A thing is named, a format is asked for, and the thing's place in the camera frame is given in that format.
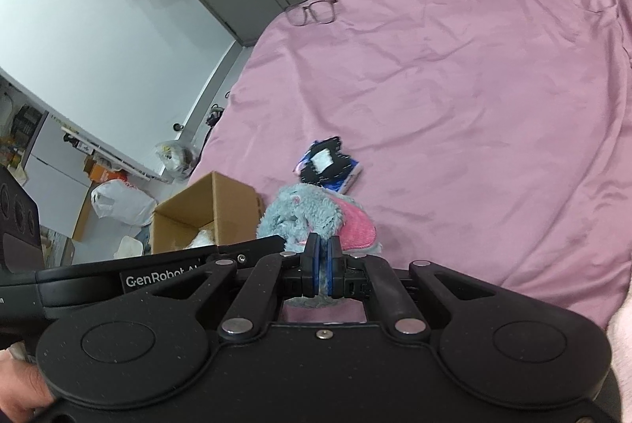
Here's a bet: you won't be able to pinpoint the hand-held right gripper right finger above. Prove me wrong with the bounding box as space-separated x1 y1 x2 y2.
326 235 499 343

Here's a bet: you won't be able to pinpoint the purple eyeglasses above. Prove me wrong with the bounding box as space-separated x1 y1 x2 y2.
285 0 339 27

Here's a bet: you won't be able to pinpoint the grey-blue plush toy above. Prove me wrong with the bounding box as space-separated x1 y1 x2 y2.
256 183 383 310

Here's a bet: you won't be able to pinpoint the orange cardboard box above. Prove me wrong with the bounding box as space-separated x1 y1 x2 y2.
81 156 129 187

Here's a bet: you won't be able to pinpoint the white plastic bag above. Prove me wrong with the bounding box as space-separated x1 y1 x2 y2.
90 179 158 226

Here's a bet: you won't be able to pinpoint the clear plastic bag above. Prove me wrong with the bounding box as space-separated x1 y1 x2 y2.
155 141 198 179

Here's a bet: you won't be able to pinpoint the white cabinet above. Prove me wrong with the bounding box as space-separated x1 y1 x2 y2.
20 122 100 246

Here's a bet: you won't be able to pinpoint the white slippers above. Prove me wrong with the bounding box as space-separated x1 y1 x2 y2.
113 235 144 262

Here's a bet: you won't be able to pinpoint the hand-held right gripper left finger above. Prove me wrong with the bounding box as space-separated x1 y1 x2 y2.
150 233 322 344

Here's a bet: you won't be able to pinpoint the dark shoes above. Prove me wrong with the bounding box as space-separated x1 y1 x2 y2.
205 104 228 128

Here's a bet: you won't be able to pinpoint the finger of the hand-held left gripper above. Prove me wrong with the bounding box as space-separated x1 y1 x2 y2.
216 236 288 259

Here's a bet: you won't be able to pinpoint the black and blue pouch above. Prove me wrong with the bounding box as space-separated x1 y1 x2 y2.
297 135 357 192

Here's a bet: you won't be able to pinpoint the pink bedsheet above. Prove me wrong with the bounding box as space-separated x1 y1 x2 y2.
188 0 632 330

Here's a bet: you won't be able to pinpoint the person's left hand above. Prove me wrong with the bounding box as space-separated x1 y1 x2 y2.
0 348 56 423

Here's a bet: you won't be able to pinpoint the shelf with jars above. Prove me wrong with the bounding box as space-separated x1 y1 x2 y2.
0 97 50 172

